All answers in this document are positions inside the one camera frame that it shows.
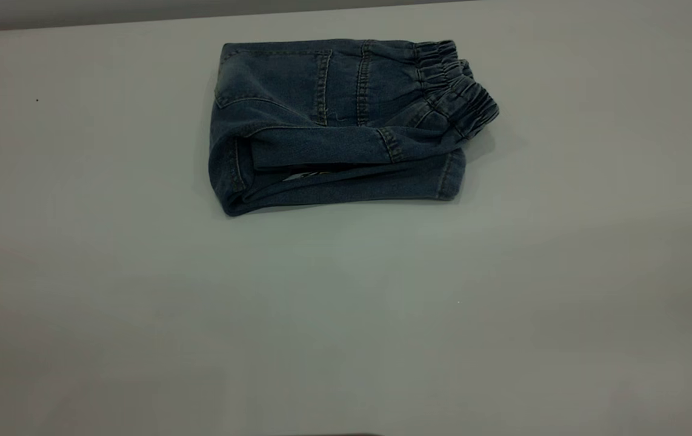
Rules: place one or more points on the blue denim jeans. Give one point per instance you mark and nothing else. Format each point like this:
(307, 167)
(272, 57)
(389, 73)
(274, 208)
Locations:
(285, 79)

